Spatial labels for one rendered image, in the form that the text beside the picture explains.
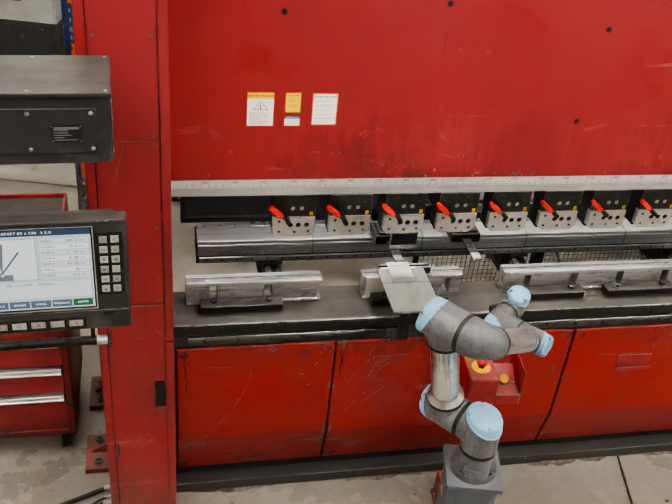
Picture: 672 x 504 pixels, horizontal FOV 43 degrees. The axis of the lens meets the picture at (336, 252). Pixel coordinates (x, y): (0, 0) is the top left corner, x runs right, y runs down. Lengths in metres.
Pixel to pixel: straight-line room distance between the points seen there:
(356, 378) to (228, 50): 1.38
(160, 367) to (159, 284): 0.35
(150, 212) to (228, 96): 0.44
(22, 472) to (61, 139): 1.96
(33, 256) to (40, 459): 1.66
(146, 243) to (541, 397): 1.82
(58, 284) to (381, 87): 1.19
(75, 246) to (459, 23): 1.37
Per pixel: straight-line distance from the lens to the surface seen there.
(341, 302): 3.26
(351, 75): 2.82
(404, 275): 3.23
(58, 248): 2.38
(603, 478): 4.12
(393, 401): 3.52
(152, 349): 3.05
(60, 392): 3.69
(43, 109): 2.22
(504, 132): 3.07
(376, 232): 3.42
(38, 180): 5.87
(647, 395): 4.01
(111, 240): 2.36
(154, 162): 2.64
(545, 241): 3.74
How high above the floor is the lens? 2.82
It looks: 33 degrees down
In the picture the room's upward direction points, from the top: 6 degrees clockwise
